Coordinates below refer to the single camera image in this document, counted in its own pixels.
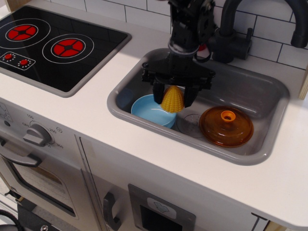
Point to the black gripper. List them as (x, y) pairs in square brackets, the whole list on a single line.
[(167, 68)]

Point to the yellow toy corn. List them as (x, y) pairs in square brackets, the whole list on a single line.
[(173, 100)]

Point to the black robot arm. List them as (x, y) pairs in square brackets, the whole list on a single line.
[(193, 25)]

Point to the light blue bowl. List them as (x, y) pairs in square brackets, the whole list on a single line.
[(145, 107)]

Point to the clear sink drain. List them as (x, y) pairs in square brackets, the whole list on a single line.
[(189, 125)]

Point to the grey plastic sink basin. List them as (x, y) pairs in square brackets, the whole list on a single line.
[(263, 98)]

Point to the red ketchup bottle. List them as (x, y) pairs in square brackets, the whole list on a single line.
[(202, 47)]

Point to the orange transparent pot lid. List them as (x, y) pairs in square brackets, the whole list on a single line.
[(226, 126)]

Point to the black toy faucet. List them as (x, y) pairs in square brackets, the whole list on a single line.
[(227, 45)]

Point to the grey dishwasher panel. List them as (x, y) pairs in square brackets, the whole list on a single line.
[(152, 213)]

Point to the black toy stovetop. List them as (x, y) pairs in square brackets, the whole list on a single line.
[(53, 52)]

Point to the grey oven knob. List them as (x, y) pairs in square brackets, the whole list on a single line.
[(37, 135)]

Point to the oven door with window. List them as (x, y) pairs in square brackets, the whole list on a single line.
[(55, 186)]

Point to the grey cabinet door handle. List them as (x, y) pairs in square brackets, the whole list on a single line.
[(111, 222)]

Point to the grey oven door handle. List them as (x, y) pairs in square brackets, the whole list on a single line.
[(28, 161)]

